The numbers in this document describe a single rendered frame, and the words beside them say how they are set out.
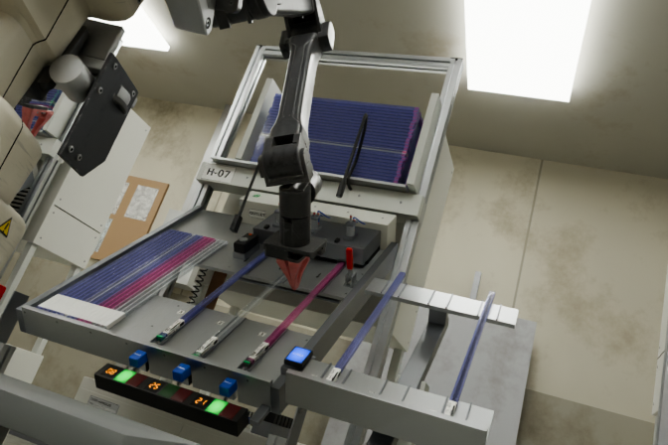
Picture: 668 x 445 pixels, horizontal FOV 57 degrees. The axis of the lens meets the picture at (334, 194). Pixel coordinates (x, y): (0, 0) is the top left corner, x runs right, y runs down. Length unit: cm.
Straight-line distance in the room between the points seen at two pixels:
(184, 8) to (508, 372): 347
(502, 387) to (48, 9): 353
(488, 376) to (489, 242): 99
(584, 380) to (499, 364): 56
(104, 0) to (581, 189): 411
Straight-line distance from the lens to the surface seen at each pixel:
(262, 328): 142
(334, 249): 167
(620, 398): 432
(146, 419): 173
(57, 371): 526
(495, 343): 409
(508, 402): 398
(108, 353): 147
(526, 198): 463
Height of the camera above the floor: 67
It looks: 21 degrees up
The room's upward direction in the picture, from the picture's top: 18 degrees clockwise
